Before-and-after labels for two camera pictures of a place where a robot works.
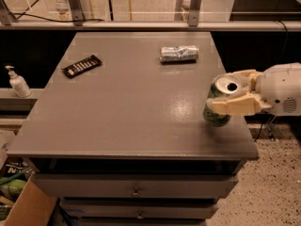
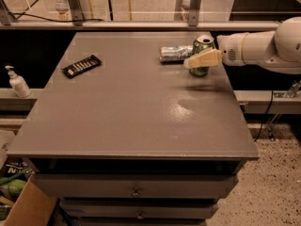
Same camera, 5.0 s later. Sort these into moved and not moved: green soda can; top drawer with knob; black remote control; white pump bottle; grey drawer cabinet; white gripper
Moved: white gripper; green soda can
Not moved: black remote control; white pump bottle; grey drawer cabinet; top drawer with knob
